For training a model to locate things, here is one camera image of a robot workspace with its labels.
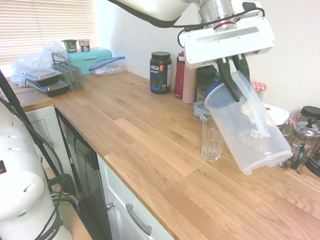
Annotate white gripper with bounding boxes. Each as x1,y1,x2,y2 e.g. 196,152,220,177
180,17,276,104

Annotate clear plastic pitcher blue lid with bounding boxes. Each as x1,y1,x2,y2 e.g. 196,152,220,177
203,70,294,175

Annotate red water bottle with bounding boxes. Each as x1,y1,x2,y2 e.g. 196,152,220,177
174,51,186,99

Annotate jar red checkered lid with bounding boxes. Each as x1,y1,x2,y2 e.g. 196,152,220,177
250,81,268,102

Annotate square container black lid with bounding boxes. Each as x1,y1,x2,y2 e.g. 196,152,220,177
195,65,221,101

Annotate pink bottle black lid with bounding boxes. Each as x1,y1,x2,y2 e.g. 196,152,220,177
182,66,198,105

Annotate glass food container teal lid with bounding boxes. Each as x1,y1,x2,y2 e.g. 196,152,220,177
192,100,213,122

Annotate glass jar white lid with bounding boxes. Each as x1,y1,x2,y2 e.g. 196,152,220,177
261,102,291,131

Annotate black Vega protein tub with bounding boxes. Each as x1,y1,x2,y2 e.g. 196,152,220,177
149,51,173,95

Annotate clear drinking glass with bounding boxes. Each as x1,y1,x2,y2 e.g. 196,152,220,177
201,117,225,162

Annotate jar with black lid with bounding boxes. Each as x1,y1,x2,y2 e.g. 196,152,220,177
299,105,320,121

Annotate glass French press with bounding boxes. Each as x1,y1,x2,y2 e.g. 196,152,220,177
284,116,320,175

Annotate clear zip bag blue seal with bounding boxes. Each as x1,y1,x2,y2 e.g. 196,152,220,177
88,56,128,76

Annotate teal bread box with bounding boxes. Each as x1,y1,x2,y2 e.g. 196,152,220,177
66,46,113,76

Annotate brown yogurt cup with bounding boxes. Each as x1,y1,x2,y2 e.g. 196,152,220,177
76,39,91,53

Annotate grey cutlery basket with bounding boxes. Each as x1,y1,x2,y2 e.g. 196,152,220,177
51,51,84,91

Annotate green yogurt cup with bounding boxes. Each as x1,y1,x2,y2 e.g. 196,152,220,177
61,39,77,54

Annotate white kitchen cabinet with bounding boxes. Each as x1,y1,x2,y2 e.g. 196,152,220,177
96,154,176,240

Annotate black dishwasher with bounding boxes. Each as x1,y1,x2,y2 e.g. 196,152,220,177
54,107,113,240

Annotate black plastic food container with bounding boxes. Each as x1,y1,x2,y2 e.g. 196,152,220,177
20,66,62,87
29,80,71,98

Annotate white plastic bag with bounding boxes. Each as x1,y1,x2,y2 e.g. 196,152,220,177
9,41,68,87

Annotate white window blinds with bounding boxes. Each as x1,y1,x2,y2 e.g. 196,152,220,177
0,0,97,66

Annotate metal drawer bar handle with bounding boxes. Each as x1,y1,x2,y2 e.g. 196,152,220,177
125,203,153,236

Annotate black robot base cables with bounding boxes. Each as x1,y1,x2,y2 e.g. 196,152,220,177
0,69,83,240

